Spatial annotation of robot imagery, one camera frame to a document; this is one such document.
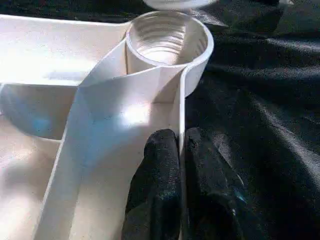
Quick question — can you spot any white plastic table top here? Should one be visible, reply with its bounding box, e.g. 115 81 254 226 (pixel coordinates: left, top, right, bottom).
0 9 215 240

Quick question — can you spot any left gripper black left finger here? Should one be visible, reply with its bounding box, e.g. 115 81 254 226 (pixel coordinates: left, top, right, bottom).
122 128 182 240

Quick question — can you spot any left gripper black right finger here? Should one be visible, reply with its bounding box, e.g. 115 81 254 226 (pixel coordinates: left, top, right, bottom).
184 127 253 240

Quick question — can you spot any black work mat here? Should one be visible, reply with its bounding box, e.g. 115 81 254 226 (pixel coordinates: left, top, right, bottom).
0 0 320 240

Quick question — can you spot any white plastic table leg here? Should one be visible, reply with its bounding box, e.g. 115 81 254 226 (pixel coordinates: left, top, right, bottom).
143 0 218 11

